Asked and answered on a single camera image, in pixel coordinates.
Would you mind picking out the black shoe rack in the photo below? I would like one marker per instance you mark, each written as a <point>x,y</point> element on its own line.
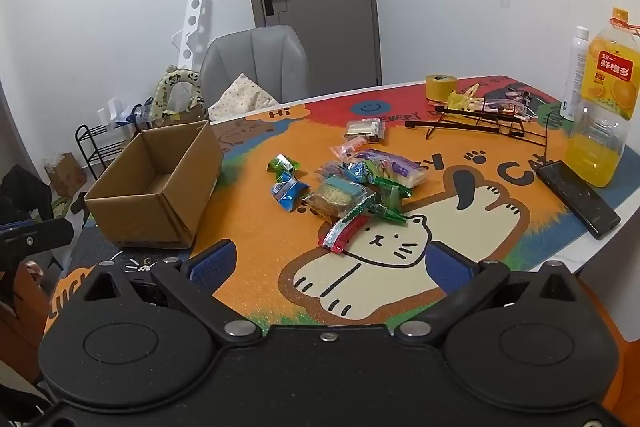
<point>95,147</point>

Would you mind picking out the printed cat table mat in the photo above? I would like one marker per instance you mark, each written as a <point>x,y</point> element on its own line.
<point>260,237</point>

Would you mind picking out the small purple candy packet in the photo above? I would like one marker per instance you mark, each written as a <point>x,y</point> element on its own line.
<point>332,169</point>

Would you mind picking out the white perforated board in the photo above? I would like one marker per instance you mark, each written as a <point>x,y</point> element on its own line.
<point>192,32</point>

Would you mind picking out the dark green snack packet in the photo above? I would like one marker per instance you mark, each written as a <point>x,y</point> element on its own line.
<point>391,199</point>

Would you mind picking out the orange juice bottle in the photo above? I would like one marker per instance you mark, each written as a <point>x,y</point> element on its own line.
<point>602,107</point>

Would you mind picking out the yellow tape roll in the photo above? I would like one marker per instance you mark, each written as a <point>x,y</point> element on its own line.
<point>441,87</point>

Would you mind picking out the white plastic holder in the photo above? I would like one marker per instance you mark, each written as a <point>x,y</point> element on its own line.
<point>112,109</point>

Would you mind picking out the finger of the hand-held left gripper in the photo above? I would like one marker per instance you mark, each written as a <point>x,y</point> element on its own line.
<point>35,239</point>

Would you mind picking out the dark cloth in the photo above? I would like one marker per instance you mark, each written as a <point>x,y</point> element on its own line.
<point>20,192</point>

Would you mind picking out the dotted cream cushion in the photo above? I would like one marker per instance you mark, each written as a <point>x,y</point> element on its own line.
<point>240,99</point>

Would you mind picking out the white spray bottle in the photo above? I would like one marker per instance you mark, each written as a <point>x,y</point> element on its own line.
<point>575,72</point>

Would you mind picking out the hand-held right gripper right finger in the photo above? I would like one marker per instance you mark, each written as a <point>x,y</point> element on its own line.
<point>450,268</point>

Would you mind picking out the red green snack packet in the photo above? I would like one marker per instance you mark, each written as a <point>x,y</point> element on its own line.
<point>345,232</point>

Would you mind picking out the small brown box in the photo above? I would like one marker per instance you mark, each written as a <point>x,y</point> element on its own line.
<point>65,174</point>

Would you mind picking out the black smartphone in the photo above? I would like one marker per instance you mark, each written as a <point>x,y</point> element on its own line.
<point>575,197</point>

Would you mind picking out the bright green candy packet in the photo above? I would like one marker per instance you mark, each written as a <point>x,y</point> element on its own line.
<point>282,164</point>

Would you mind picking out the clear square cracker packet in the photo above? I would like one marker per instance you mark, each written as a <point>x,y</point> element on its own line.
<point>335,198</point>

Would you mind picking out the white wafer packet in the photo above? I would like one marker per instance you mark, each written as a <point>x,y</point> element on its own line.
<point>367,129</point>

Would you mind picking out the clear plastic bags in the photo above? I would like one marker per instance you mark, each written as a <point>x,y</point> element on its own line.
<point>505,104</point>

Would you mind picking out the blue clear snack packet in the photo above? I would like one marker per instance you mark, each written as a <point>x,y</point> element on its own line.
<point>361,170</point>

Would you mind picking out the yellow plastic clips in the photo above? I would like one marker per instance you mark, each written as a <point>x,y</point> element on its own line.
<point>462,101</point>

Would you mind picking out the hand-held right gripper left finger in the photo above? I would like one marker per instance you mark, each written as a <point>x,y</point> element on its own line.
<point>215,264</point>

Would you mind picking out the blue plastic bag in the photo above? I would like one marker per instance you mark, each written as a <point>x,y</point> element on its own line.
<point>134,114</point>

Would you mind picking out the pink snack packet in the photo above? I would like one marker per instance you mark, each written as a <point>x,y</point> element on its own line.
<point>347,150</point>

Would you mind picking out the grey chair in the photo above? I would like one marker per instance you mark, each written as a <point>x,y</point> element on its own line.
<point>255,62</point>

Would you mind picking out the purple label bread packet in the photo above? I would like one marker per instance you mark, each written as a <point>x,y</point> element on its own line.
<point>407,172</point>

